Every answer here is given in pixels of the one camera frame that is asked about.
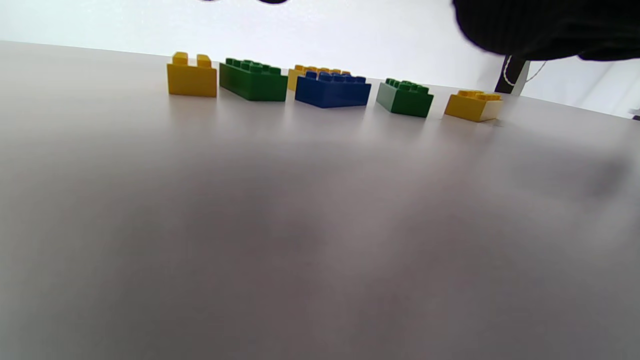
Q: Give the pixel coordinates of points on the person's left hand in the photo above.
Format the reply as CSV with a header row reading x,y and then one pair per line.
x,y
550,25

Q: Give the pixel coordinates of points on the yellow lego brick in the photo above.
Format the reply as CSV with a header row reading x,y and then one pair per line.
x,y
465,107
192,82
294,80

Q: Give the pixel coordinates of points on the green lego brick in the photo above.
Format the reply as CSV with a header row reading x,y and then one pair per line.
x,y
252,86
407,102

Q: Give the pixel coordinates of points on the blue lego brick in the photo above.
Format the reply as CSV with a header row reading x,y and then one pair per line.
x,y
330,94

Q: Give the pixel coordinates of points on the black frame post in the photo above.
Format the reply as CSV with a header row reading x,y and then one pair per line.
x,y
511,75

